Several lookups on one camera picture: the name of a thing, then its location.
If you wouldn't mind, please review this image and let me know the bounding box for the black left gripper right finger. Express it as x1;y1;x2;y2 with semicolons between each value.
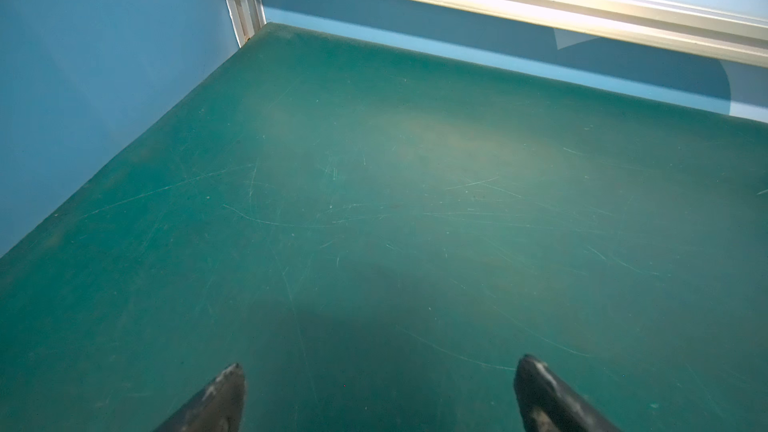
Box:
514;354;620;432

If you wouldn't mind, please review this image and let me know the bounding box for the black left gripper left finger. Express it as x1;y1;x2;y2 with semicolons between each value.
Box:
155;363;246;432

